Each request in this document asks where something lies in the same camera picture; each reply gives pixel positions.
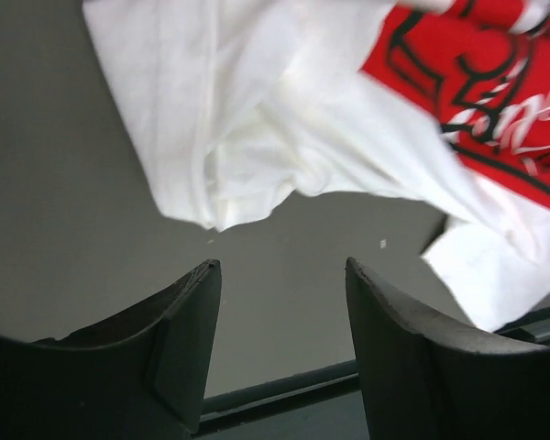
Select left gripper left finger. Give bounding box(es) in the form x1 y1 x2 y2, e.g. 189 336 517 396
0 259 222 439

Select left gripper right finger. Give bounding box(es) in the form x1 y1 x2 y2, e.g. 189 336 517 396
346 258 550 439

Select white t-shirt red print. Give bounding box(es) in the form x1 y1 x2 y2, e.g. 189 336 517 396
82 1 550 331

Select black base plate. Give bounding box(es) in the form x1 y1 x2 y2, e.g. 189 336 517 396
199 302 550 440

